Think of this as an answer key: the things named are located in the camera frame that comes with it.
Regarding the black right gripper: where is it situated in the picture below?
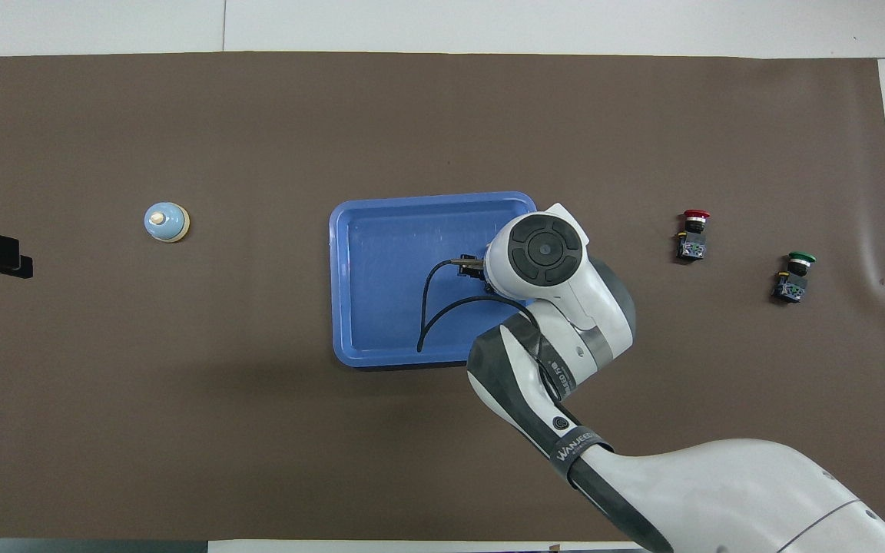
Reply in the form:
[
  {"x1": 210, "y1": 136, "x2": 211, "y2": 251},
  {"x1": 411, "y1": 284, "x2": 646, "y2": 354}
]
[{"x1": 459, "y1": 252, "x2": 496, "y2": 297}]

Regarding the black printed velcro strap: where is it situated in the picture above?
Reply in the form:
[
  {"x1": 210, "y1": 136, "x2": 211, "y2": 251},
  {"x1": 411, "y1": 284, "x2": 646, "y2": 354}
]
[{"x1": 550, "y1": 426, "x2": 615, "y2": 467}]

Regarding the light blue service bell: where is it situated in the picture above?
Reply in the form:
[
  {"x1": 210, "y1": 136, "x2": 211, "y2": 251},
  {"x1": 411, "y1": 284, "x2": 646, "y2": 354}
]
[{"x1": 144, "y1": 202, "x2": 191, "y2": 244}]

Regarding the brown table mat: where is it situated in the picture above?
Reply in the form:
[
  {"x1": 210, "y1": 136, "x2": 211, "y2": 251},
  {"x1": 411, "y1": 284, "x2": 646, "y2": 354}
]
[{"x1": 0, "y1": 51, "x2": 885, "y2": 542}]

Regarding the blue plastic tray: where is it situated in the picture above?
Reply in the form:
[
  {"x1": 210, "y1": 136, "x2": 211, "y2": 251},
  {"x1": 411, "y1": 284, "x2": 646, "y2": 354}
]
[{"x1": 328, "y1": 190, "x2": 539, "y2": 371}]

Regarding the red push button switch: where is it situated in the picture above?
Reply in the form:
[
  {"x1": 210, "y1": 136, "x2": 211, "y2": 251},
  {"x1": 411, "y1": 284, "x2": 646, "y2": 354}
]
[{"x1": 677, "y1": 208, "x2": 711, "y2": 263}]

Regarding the green push button switch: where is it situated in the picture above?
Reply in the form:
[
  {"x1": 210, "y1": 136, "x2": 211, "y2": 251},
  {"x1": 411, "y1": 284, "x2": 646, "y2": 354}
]
[{"x1": 771, "y1": 251, "x2": 817, "y2": 304}]

